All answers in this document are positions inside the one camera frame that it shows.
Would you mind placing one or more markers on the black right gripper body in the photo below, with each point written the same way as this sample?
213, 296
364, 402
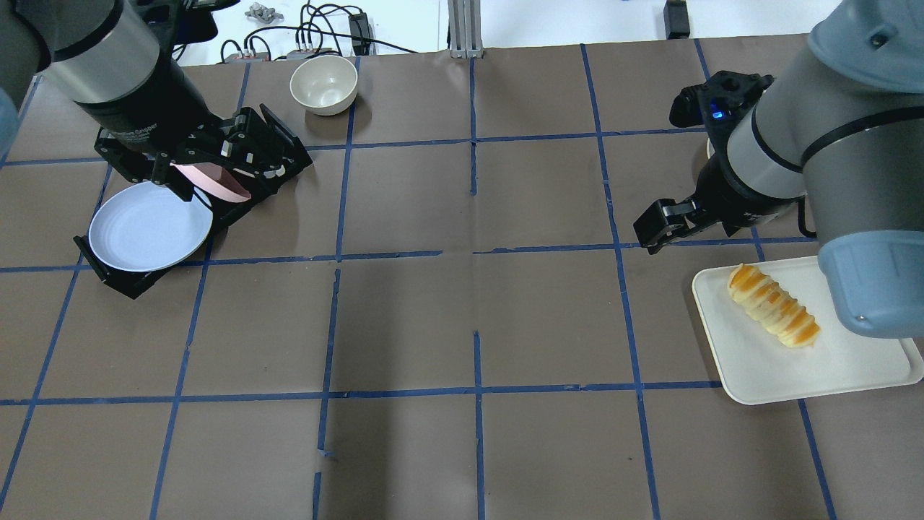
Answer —
729, 201

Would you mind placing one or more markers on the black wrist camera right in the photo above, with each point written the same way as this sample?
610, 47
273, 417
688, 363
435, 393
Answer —
726, 96

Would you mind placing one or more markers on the black plate rack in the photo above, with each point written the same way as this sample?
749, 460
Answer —
133, 284

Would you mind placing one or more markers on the metal clamp bracket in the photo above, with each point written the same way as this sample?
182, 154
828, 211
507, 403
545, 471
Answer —
262, 14

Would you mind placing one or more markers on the striped bread roll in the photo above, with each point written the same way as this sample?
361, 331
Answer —
765, 301

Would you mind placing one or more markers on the pink plate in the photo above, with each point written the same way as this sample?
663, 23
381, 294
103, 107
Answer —
215, 180

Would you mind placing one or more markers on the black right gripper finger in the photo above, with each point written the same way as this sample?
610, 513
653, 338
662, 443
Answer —
664, 222

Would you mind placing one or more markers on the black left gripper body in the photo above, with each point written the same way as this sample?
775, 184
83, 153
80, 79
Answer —
146, 105

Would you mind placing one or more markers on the cream bowl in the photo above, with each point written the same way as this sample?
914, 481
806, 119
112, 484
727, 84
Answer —
325, 85

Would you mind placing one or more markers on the usb hub with cables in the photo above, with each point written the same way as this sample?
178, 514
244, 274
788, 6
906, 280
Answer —
257, 50

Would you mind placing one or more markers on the black power adapter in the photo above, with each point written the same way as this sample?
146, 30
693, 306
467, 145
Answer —
360, 34

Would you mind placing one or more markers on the aluminium frame post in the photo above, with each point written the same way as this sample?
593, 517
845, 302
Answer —
464, 29

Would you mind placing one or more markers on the white rectangular tray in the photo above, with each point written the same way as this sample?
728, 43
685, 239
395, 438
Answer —
755, 368

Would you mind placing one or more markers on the blue plate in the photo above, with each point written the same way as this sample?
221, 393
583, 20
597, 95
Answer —
146, 227

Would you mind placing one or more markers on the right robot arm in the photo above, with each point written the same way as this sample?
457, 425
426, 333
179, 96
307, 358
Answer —
841, 128

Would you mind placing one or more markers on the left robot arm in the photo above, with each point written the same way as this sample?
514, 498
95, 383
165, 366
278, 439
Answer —
105, 58

